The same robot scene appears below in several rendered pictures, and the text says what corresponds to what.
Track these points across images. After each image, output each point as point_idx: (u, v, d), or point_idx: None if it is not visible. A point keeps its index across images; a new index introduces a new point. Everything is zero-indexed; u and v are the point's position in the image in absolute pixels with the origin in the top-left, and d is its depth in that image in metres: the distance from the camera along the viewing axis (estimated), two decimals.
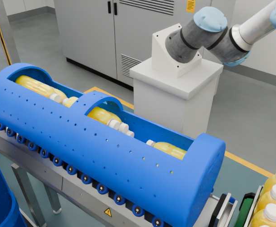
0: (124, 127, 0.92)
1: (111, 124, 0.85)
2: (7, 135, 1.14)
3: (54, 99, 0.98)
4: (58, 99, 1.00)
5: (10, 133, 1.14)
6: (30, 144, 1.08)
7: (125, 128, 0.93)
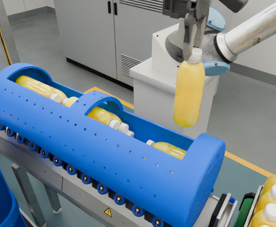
0: (124, 127, 0.92)
1: (111, 124, 0.85)
2: (7, 135, 1.14)
3: (54, 99, 0.98)
4: (58, 99, 1.00)
5: (10, 133, 1.14)
6: (30, 144, 1.08)
7: (125, 128, 0.93)
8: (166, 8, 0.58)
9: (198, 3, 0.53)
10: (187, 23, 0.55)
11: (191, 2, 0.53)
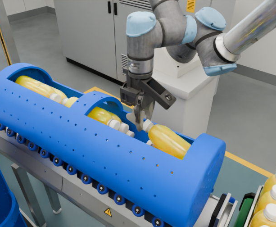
0: (124, 127, 0.92)
1: (111, 124, 0.85)
2: (7, 135, 1.14)
3: (54, 99, 0.98)
4: (58, 99, 1.00)
5: (10, 133, 1.14)
6: (30, 144, 1.08)
7: (125, 128, 0.93)
8: (123, 98, 0.81)
9: (142, 100, 0.77)
10: (135, 112, 0.78)
11: (137, 99, 0.77)
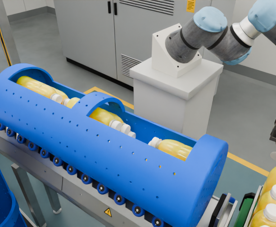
0: (126, 128, 0.91)
1: (113, 124, 0.85)
2: (6, 134, 1.15)
3: (56, 100, 0.98)
4: (60, 100, 0.99)
5: (10, 133, 1.14)
6: (30, 143, 1.08)
7: (127, 129, 0.92)
8: (274, 136, 0.70)
9: None
10: None
11: None
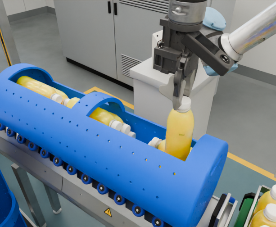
0: (126, 128, 0.91)
1: (113, 124, 0.85)
2: (6, 134, 1.15)
3: (56, 100, 0.98)
4: (60, 100, 0.99)
5: (10, 133, 1.14)
6: (30, 143, 1.08)
7: (127, 129, 0.92)
8: (157, 64, 0.60)
9: (187, 63, 0.56)
10: (175, 81, 0.57)
11: (179, 62, 0.56)
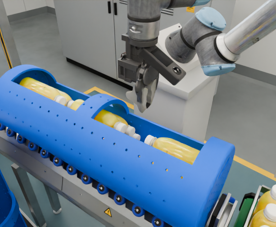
0: (131, 130, 0.90)
1: (118, 127, 0.84)
2: (6, 132, 1.15)
3: (59, 102, 0.97)
4: (64, 102, 0.99)
5: (9, 133, 1.14)
6: (32, 143, 1.07)
7: (132, 131, 0.91)
8: (121, 73, 0.68)
9: (145, 74, 0.63)
10: (137, 89, 0.65)
11: (138, 73, 0.63)
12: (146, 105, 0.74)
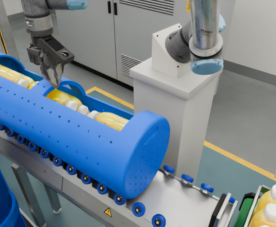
0: (83, 109, 1.00)
1: (68, 104, 0.94)
2: None
3: (21, 84, 1.07)
4: (25, 84, 1.09)
5: (8, 129, 1.14)
6: (32, 147, 1.07)
7: (84, 110, 1.02)
8: (31, 58, 0.88)
9: (44, 57, 0.84)
10: (41, 70, 0.86)
11: (40, 56, 0.84)
12: (56, 84, 0.94)
